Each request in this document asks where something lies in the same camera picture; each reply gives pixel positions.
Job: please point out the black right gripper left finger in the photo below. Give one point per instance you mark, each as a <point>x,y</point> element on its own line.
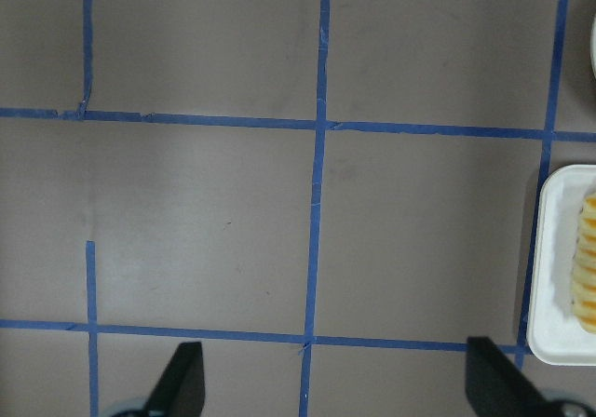
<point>181,389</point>

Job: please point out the yellow ridged bread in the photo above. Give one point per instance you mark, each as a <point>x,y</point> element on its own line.
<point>583,269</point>

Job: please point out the white round plate edge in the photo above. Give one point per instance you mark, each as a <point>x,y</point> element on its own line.
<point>592,46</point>

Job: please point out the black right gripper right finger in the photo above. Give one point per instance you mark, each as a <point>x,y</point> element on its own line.
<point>494,385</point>

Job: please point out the white foam tray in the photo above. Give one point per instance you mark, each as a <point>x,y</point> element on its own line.
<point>554,334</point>

